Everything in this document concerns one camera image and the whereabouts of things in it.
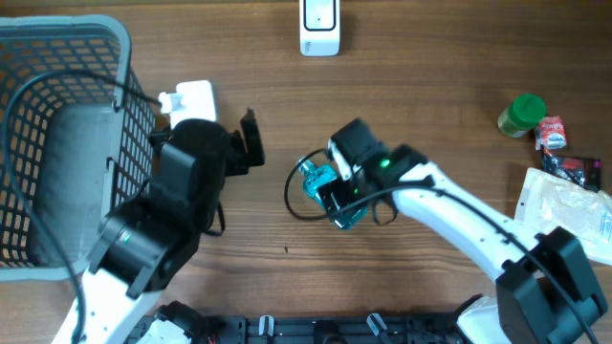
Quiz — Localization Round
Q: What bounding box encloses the blue mouthwash bottle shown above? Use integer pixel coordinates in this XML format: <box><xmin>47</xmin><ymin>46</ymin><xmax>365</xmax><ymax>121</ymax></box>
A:
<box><xmin>298</xmin><ymin>160</ymin><xmax>368</xmax><ymax>229</ymax></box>

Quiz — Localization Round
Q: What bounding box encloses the beige plastic pouch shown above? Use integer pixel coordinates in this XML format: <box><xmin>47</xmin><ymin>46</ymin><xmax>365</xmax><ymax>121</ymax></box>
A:
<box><xmin>514</xmin><ymin>168</ymin><xmax>611</xmax><ymax>265</ymax></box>

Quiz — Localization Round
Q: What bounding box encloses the green lid jar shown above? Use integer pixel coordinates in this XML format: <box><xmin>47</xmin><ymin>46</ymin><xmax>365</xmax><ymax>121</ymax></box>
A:
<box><xmin>497</xmin><ymin>94</ymin><xmax>547</xmax><ymax>139</ymax></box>

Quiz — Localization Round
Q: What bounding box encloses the red tissue pack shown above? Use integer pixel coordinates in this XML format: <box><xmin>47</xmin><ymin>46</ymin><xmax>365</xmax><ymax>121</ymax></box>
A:
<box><xmin>535</xmin><ymin>117</ymin><xmax>567</xmax><ymax>150</ymax></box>

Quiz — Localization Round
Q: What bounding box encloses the black red packaged item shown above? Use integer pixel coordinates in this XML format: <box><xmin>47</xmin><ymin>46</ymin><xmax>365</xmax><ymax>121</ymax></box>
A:
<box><xmin>540</xmin><ymin>148</ymin><xmax>602</xmax><ymax>192</ymax></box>

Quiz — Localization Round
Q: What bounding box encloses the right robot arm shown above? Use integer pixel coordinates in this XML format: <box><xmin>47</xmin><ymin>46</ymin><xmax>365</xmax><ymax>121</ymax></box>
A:
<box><xmin>327</xmin><ymin>118</ymin><xmax>608</xmax><ymax>343</ymax></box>

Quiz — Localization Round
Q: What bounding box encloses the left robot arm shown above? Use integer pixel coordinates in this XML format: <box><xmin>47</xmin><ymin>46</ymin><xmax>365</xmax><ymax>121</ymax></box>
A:
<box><xmin>54</xmin><ymin>109</ymin><xmax>265</xmax><ymax>343</ymax></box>

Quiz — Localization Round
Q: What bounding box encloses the white barcode scanner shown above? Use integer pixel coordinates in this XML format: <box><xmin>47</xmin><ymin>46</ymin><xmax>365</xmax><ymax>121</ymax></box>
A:
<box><xmin>298</xmin><ymin>0</ymin><xmax>340</xmax><ymax>57</ymax></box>

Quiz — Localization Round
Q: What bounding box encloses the grey plastic shopping basket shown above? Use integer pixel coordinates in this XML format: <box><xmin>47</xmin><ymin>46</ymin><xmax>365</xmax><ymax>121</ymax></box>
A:
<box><xmin>1</xmin><ymin>15</ymin><xmax>155</xmax><ymax>282</ymax></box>

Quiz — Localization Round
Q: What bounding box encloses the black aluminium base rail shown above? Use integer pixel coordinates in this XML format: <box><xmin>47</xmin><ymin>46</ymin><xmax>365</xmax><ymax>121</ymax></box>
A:
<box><xmin>196</xmin><ymin>312</ymin><xmax>468</xmax><ymax>344</ymax></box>

